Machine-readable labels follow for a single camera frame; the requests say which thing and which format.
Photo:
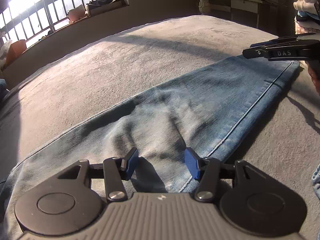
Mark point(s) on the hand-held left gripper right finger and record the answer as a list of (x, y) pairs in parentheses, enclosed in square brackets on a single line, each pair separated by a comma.
[(191, 163)]

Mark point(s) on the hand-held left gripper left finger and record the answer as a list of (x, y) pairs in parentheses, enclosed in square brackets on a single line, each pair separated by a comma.
[(132, 162)]

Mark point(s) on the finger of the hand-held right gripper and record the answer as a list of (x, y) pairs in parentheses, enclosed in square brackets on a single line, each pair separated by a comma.
[(257, 51)]

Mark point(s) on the blue denim jeans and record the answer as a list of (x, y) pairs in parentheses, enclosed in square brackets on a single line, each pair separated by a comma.
[(175, 105)]

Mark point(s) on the person's right hand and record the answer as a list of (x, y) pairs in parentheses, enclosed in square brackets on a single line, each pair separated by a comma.
[(315, 77)]

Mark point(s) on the white desk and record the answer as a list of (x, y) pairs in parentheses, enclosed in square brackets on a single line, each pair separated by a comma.
[(245, 3)]

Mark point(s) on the white folded garment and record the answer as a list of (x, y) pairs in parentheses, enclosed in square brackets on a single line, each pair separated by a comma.
[(306, 5)]

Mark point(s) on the white ribbed ornament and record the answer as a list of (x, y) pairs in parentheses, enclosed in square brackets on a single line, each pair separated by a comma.
[(205, 5)]

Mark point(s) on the grey blanket bed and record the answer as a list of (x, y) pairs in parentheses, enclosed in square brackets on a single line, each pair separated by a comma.
[(100, 62)]

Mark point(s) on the cardboard box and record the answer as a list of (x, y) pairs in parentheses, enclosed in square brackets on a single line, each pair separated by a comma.
[(107, 6)]

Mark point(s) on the pink pot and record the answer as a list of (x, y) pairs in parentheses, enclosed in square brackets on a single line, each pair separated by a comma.
[(77, 12)]

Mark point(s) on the orange bag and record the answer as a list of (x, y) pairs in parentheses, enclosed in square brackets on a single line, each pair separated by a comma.
[(16, 51)]

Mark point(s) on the white plastic bag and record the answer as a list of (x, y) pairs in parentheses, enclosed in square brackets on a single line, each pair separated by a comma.
[(5, 52)]

